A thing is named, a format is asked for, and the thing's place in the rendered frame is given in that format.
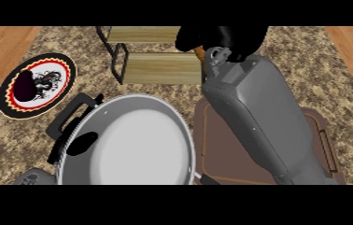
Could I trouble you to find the brown tray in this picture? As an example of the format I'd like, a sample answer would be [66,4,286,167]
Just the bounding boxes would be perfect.
[192,97,347,186]

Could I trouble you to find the wooden tiered shelf black frame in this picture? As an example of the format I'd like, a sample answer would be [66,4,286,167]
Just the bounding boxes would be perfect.
[94,25,203,86]

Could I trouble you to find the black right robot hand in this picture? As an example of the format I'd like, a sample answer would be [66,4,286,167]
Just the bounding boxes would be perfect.
[174,25,270,63]

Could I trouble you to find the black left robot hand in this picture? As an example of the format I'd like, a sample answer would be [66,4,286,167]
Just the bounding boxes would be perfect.
[47,131,99,166]

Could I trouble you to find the patterned red black white plate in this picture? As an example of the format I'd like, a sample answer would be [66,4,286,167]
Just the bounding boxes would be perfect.
[0,51,78,120]

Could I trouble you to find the golden brown croissant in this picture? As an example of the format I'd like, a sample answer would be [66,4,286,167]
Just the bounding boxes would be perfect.
[192,45,206,63]

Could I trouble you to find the large silver pot black handles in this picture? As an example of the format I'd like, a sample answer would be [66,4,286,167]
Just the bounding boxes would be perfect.
[45,92,199,186]

